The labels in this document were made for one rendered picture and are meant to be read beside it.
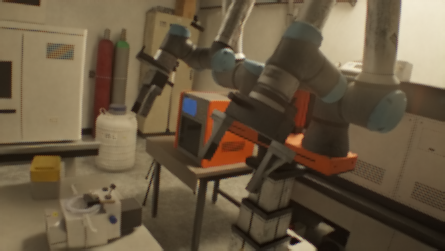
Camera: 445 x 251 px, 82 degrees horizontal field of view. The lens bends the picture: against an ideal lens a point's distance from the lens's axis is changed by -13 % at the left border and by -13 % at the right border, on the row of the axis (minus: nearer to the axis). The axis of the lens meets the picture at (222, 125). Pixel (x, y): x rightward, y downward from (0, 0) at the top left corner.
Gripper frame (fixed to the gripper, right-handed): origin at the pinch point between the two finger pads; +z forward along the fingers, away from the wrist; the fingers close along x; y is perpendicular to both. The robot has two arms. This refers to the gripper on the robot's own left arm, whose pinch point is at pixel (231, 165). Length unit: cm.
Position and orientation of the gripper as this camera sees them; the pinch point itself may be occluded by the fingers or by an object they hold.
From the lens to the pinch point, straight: 56.8
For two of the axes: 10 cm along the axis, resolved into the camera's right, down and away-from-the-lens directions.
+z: -5.0, 8.7, 0.0
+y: -5.6, -3.2, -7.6
